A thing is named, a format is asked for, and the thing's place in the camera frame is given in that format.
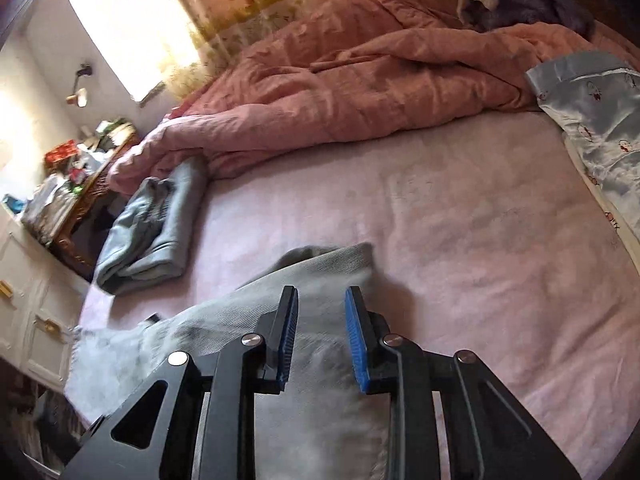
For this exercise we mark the red box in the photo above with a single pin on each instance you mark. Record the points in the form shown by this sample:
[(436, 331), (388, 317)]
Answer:
[(62, 152)]

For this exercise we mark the pink quilt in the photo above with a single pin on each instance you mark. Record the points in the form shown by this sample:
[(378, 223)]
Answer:
[(350, 90)]

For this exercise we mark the blue-grey pants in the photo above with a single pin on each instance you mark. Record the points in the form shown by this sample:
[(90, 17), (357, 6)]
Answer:
[(150, 230)]

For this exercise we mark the tree print curtain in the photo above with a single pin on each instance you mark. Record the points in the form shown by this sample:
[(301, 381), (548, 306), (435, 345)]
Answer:
[(280, 5)]

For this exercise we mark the bright window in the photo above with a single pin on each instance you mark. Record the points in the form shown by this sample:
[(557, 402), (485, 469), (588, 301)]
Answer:
[(125, 25)]

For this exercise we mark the stack of papers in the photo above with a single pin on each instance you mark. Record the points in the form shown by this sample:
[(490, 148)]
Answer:
[(47, 205)]

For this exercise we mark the stack of books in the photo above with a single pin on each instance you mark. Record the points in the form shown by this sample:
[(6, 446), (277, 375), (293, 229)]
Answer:
[(117, 132)]

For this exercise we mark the pink wall lamp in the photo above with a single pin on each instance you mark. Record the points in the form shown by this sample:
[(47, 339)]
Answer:
[(80, 97)]

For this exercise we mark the carved wooden desk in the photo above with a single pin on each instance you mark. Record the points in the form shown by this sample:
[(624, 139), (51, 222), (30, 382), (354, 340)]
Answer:
[(95, 185)]

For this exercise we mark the light blue satin pajama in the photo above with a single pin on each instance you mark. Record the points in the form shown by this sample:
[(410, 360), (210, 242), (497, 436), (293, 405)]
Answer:
[(590, 105)]

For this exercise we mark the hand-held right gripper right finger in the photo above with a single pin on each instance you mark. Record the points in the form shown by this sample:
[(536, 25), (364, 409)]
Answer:
[(357, 350)]

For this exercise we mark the purple plush blanket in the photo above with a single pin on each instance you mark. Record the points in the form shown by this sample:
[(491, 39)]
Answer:
[(525, 5)]

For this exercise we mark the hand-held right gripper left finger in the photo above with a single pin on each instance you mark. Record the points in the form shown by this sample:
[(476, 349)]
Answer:
[(289, 350)]

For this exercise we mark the light grey denim pants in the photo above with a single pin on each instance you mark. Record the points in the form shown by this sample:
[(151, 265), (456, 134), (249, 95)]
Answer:
[(215, 320)]

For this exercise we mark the teal item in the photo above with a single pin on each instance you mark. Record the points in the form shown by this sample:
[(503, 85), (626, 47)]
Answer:
[(14, 204)]

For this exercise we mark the white cabinet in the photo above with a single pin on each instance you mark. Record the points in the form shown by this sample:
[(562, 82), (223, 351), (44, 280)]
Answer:
[(30, 300)]

